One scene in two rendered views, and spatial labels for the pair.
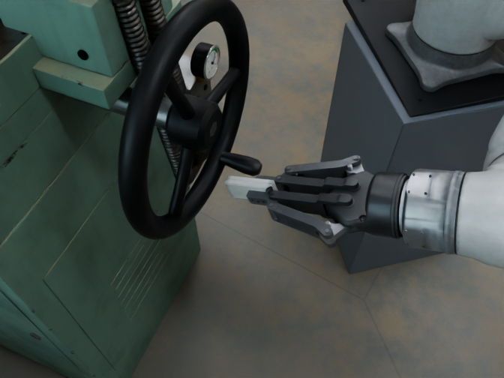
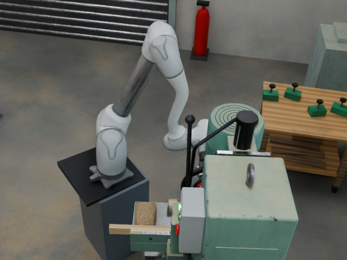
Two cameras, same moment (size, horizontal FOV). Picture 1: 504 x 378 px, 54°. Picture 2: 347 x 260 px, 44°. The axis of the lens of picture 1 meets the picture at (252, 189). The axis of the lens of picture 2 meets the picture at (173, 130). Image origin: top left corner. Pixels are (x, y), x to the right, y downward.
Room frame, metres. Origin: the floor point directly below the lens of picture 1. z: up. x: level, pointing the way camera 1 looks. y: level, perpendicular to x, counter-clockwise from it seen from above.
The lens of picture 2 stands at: (1.14, 1.27, 2.34)
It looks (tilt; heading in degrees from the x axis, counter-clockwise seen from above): 40 degrees down; 246
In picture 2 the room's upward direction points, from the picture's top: 3 degrees clockwise
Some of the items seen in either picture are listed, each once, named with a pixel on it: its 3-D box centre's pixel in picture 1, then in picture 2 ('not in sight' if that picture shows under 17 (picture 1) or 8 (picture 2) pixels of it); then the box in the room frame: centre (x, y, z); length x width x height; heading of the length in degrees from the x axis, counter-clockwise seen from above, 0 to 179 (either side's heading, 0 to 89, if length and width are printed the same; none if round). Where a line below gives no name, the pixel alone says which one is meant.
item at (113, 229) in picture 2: not in sight; (184, 231); (0.66, 0.33, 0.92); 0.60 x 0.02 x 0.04; 157
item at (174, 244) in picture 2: not in sight; (183, 228); (0.76, 0.52, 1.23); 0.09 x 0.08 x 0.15; 67
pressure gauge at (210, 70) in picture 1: (203, 64); not in sight; (0.69, 0.09, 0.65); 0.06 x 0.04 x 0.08; 157
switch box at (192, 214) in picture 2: not in sight; (191, 220); (0.79, 0.62, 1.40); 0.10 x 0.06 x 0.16; 67
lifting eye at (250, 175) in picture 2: not in sight; (250, 175); (0.65, 0.65, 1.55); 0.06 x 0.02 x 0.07; 67
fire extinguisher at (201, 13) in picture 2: not in sight; (201, 30); (-0.69, -2.30, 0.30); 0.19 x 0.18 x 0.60; 59
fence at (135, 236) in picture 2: not in sight; (206, 239); (0.59, 0.40, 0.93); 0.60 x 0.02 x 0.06; 157
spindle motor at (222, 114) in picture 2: not in sight; (231, 154); (0.54, 0.38, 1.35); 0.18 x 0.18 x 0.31
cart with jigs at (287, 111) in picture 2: not in sight; (301, 131); (-0.70, -0.59, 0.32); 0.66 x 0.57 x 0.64; 147
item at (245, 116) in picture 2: not in sight; (242, 141); (0.59, 0.51, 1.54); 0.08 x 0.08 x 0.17; 67
